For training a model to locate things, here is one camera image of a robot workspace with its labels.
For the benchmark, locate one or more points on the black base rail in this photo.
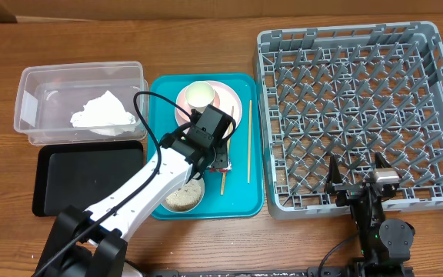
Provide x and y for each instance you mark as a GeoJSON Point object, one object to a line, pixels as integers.
{"type": "Point", "coordinates": [309, 272]}

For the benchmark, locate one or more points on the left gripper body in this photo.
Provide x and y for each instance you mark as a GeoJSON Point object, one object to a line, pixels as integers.
{"type": "Point", "coordinates": [221, 156]}

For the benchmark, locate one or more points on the red snack wrapper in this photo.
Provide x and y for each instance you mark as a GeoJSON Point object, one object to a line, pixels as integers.
{"type": "Point", "coordinates": [220, 164]}

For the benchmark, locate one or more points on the grey plastic dish rack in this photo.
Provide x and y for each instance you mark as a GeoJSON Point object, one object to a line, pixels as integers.
{"type": "Point", "coordinates": [351, 92]}

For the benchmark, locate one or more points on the white rice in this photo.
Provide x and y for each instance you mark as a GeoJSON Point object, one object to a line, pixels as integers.
{"type": "Point", "coordinates": [185, 196]}

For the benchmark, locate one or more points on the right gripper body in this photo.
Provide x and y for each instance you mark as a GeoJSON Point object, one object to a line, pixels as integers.
{"type": "Point", "coordinates": [348, 191]}

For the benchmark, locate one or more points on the clear plastic storage bin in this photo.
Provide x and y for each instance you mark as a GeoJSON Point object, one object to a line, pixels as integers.
{"type": "Point", "coordinates": [49, 95]}

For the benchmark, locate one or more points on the large pink plate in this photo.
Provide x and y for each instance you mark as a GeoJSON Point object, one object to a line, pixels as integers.
{"type": "Point", "coordinates": [225, 98]}

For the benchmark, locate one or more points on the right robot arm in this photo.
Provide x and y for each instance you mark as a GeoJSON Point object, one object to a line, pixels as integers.
{"type": "Point", "coordinates": [385, 243]}

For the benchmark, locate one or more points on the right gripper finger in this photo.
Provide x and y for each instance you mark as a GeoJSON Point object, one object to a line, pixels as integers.
{"type": "Point", "coordinates": [381, 162]}
{"type": "Point", "coordinates": [334, 176]}

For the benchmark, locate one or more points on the black plastic tray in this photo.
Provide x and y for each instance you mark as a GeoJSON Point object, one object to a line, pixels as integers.
{"type": "Point", "coordinates": [82, 174]}

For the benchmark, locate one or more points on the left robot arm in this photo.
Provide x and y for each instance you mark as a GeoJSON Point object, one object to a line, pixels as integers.
{"type": "Point", "coordinates": [93, 242]}

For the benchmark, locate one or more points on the white napkin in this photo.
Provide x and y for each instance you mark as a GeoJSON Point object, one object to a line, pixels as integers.
{"type": "Point", "coordinates": [106, 115]}

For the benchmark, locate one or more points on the teal plastic serving tray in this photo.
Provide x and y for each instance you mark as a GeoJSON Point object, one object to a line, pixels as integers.
{"type": "Point", "coordinates": [240, 198]}

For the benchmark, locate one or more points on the small pink plate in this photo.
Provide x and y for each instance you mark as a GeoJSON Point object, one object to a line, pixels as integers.
{"type": "Point", "coordinates": [180, 117]}

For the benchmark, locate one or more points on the white cup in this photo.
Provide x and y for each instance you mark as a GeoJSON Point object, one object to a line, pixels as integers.
{"type": "Point", "coordinates": [199, 95]}

